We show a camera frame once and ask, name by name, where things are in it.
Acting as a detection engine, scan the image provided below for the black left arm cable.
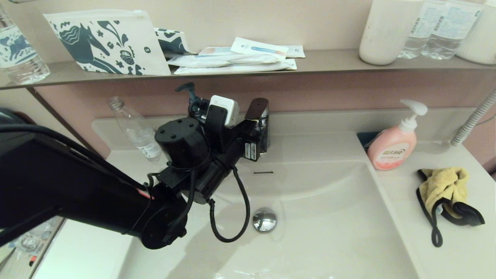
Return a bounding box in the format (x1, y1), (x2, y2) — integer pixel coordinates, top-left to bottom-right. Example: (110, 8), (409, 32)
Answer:
(208, 166), (251, 243)

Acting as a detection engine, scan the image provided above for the plastic wrapped bottle pack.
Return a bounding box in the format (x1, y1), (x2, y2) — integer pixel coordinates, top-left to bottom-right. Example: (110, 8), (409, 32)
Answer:
(8, 217), (64, 268)

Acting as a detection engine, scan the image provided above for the small white blue print pouch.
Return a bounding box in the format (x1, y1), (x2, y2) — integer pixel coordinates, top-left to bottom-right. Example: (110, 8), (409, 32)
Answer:
(154, 27), (196, 59)

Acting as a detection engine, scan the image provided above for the flat white plastic packet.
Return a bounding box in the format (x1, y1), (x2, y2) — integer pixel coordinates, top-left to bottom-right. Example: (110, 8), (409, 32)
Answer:
(174, 59), (298, 75)

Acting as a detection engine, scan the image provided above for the white ceramic sink basin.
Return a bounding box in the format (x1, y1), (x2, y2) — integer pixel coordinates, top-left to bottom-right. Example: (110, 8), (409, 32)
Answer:
(33, 110), (496, 279)

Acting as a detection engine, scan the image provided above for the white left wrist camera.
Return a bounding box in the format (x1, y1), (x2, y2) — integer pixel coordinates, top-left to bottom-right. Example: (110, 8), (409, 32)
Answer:
(205, 95), (240, 152)

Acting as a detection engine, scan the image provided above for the dark blue soap dish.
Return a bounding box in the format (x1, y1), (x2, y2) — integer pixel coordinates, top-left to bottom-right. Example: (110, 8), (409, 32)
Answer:
(356, 132), (382, 150)

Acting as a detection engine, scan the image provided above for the chrome faucet with lever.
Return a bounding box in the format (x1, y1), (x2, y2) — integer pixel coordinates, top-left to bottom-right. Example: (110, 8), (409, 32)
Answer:
(245, 98), (270, 155)

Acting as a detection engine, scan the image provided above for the yellow cloth black trim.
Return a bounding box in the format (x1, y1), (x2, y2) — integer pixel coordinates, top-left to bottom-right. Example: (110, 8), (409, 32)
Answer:
(417, 167), (486, 248)

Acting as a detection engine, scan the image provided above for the ribbed white cup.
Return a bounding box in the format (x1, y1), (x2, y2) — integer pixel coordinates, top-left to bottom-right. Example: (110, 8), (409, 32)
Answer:
(455, 4), (496, 65)

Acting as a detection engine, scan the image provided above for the plain white cup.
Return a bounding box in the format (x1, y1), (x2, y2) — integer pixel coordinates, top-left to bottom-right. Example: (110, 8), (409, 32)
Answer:
(359, 0), (425, 65)

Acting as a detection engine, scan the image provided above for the white pouch blue horse print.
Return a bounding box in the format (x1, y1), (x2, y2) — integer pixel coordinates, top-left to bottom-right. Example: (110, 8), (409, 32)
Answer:
(43, 10), (171, 76)

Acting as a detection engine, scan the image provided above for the chrome drain stopper cap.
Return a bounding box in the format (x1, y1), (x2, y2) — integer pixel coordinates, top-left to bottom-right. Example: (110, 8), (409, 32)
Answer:
(253, 208), (278, 233)

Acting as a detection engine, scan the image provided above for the white sachet blue orange print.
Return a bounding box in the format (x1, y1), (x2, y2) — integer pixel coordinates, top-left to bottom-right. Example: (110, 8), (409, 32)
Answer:
(231, 37), (289, 62)

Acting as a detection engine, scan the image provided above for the clear water bottle white label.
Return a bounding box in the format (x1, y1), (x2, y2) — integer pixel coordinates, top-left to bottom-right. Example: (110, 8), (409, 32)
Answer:
(422, 0), (483, 60)
(399, 0), (438, 59)

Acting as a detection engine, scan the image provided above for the water bottle blue horse label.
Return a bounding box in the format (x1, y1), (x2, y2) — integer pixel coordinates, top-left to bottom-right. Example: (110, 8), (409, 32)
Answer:
(0, 6), (51, 85)

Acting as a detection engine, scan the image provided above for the long white plastic packet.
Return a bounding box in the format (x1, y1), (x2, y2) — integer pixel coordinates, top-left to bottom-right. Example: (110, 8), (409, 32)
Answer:
(167, 53), (280, 68)

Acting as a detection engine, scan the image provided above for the dark grey pump bottle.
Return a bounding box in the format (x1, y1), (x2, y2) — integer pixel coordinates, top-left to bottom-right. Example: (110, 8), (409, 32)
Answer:
(175, 82), (203, 117)

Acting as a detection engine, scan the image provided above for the pink soap pump bottle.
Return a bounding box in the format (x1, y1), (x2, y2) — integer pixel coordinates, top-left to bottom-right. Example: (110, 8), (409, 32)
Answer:
(367, 100), (429, 171)

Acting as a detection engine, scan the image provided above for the grey corrugated hose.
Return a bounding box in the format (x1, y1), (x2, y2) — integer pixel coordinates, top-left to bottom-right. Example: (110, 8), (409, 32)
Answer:
(449, 90), (496, 147)

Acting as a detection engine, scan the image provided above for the grey wall shelf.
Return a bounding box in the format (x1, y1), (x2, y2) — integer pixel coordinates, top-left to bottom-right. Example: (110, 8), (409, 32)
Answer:
(0, 48), (496, 90)

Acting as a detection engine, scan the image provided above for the empty clear plastic bottle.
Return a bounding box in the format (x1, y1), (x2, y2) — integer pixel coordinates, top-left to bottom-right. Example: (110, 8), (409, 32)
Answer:
(108, 96), (164, 162)

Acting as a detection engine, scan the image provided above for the pale pink blue sachet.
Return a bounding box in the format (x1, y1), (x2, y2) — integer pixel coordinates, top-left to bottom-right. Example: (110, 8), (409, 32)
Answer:
(198, 46), (234, 57)

